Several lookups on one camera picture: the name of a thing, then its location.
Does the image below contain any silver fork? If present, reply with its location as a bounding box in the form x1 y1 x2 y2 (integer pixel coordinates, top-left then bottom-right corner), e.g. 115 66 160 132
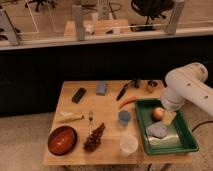
88 111 93 135

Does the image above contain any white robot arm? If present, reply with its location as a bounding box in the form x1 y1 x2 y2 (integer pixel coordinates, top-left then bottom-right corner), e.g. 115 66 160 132
160 62 213 117

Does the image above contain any blue sponge block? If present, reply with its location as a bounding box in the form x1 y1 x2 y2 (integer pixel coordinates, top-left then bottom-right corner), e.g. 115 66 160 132
96 81 107 96

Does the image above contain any wooden table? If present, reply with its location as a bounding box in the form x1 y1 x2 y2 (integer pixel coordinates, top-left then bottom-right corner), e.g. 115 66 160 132
43 81 192 165

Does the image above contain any orange carrot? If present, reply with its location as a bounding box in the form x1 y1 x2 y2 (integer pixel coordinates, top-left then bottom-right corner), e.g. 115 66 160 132
119 97 137 109

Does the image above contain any black clip object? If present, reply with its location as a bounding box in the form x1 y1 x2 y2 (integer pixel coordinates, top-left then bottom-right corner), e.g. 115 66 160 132
133 78 141 88

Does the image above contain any blue small cup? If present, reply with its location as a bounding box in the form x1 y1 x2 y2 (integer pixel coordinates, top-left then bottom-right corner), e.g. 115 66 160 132
118 110 131 126

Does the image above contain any yellow banana piece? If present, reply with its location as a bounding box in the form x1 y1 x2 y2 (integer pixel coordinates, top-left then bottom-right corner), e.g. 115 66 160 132
59 112 84 122

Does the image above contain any brown grape bunch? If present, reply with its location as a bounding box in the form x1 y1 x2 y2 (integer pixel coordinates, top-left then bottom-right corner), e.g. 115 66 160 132
84 123 105 152

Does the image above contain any wooden background bench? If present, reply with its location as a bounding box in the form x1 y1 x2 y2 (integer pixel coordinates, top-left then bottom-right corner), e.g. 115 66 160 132
64 19 131 37

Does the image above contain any grey cloth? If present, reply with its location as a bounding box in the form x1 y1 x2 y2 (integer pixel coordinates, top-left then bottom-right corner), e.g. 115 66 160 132
146 121 167 139

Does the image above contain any yellow sponge block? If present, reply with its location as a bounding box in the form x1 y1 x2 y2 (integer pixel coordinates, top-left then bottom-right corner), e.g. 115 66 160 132
162 111 176 126

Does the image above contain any red wooden bowl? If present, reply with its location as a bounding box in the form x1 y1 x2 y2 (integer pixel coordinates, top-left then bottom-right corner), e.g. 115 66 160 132
48 126 77 155

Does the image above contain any green plastic tray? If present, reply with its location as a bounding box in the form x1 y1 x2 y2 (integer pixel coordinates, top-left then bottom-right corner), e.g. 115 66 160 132
135 98 199 155

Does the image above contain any black office chair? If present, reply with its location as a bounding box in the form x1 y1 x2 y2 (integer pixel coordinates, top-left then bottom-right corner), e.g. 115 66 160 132
131 0 174 25

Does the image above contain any black handled knife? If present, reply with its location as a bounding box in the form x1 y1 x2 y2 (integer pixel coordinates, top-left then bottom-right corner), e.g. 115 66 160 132
116 83 132 101

